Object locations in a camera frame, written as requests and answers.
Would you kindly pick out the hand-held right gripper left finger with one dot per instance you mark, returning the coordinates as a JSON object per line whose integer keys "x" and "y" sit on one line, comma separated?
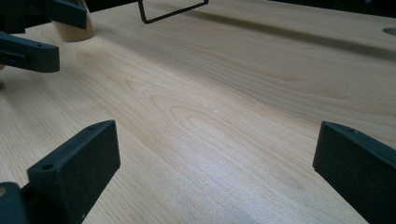
{"x": 77, "y": 168}

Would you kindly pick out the glass jar with silver lid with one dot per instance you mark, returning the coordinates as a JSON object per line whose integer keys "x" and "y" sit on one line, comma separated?
{"x": 74, "y": 34}

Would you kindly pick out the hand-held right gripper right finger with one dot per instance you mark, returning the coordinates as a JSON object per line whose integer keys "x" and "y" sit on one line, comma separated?
{"x": 358, "y": 171}

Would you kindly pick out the black low shelf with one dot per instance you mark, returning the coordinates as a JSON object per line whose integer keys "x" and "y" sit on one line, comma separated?
{"x": 142, "y": 12}

